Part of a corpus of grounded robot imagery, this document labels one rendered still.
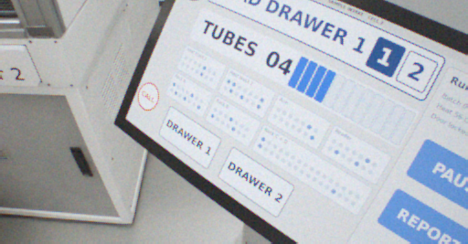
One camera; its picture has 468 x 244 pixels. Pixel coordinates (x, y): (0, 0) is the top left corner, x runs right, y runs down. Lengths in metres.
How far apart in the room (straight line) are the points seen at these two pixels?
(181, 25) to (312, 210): 0.30
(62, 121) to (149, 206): 0.68
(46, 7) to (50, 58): 0.14
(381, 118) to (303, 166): 0.10
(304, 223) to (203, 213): 1.14
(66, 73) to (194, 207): 0.89
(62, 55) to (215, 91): 0.48
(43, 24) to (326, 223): 0.67
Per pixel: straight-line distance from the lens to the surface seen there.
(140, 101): 0.53
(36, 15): 0.82
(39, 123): 1.10
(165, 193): 1.61
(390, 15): 0.41
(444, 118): 0.40
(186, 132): 0.48
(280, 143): 0.42
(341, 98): 0.40
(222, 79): 0.46
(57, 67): 0.89
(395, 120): 0.39
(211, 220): 1.53
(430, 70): 0.40
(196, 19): 0.49
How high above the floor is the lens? 1.37
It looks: 46 degrees down
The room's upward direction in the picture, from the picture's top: 3 degrees clockwise
